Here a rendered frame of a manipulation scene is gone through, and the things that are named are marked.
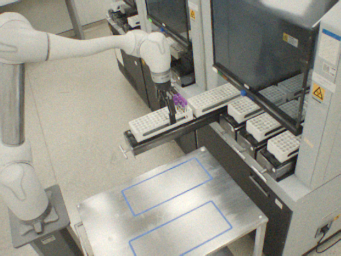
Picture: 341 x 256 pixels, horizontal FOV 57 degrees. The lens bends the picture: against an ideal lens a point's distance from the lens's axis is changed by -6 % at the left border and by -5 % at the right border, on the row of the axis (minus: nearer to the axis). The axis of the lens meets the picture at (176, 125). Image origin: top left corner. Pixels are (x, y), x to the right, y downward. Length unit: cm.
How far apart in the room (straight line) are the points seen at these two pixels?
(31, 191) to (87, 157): 142
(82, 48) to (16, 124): 45
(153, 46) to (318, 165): 79
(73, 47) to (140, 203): 63
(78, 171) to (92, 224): 143
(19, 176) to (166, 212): 59
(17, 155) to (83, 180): 117
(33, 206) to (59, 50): 65
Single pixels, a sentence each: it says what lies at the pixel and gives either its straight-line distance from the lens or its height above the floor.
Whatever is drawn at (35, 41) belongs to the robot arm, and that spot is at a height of 144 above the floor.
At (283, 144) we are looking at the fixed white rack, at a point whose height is 86.
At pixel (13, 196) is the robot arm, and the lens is 141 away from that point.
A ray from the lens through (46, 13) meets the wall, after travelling 490.
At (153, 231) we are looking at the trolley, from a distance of 122.
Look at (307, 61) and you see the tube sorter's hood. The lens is 114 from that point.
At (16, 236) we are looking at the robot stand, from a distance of 158.
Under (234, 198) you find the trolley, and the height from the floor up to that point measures 82.
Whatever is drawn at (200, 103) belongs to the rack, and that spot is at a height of 86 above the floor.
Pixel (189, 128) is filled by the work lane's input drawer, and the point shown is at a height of 78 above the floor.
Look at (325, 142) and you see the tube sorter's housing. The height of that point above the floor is 101.
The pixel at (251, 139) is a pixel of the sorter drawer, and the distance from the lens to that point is 150.
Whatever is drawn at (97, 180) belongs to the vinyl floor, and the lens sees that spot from 258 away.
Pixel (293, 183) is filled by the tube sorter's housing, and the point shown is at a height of 73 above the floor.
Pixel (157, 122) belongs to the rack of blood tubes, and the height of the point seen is 86.
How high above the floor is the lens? 185
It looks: 40 degrees down
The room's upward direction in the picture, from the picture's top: 8 degrees counter-clockwise
